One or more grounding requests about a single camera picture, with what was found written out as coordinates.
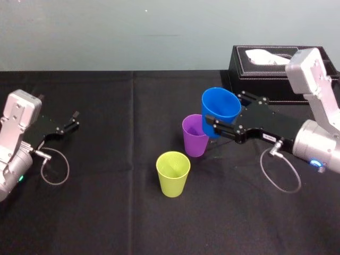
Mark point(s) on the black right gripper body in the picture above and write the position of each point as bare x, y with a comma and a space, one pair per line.
268, 125

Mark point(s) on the blue plastic cup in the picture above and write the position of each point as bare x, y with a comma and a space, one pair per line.
217, 111

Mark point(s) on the white tissue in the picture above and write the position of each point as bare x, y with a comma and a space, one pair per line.
263, 57

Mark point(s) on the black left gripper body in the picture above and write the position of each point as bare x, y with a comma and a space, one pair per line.
40, 130

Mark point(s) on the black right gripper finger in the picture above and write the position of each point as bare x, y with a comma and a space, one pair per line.
256, 99
224, 129

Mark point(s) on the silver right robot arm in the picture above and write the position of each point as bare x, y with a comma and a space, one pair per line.
316, 143

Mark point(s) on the green plastic cup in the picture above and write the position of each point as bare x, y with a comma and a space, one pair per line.
172, 178

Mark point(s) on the black leather tissue box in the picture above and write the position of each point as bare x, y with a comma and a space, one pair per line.
265, 82

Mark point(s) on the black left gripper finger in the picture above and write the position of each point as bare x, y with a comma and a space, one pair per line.
69, 127
72, 118

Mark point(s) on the black table cloth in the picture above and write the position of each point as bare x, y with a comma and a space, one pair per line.
106, 212

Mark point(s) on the purple plastic cup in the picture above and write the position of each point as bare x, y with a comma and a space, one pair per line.
195, 143

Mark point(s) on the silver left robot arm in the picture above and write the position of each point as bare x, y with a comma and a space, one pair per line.
13, 125

